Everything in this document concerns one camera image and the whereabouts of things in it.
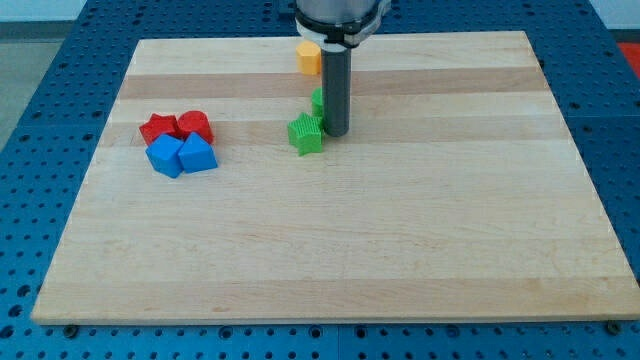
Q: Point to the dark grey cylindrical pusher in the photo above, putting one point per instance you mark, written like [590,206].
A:
[336,77]

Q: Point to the wooden board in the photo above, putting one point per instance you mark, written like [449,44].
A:
[458,195]

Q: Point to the red star block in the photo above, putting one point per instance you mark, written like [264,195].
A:
[158,125]

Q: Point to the blue cube block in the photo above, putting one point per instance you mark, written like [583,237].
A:
[163,155]

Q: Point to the green star block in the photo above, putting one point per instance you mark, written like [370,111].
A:
[305,133]

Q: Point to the blue triangular block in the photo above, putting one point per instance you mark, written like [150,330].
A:
[197,155]

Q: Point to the red cylinder block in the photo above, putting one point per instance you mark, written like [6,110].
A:
[195,121]

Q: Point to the green block behind pusher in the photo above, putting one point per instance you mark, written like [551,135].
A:
[317,102]

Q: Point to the yellow hexagon block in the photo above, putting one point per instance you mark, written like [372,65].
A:
[308,58]

